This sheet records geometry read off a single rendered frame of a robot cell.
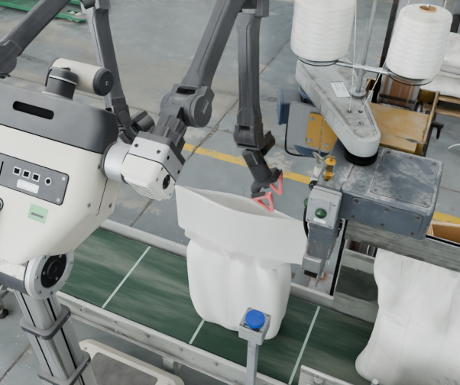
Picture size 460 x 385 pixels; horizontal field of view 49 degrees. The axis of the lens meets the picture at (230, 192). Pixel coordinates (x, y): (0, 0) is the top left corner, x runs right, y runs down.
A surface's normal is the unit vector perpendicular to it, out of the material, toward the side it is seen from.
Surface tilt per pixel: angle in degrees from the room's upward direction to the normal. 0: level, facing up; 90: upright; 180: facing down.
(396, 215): 90
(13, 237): 50
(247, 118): 75
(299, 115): 90
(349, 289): 90
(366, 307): 90
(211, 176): 0
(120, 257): 0
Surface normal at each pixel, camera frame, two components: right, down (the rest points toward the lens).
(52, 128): -0.31, -0.03
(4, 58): 0.69, 0.05
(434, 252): -0.41, 0.59
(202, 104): 0.84, 0.18
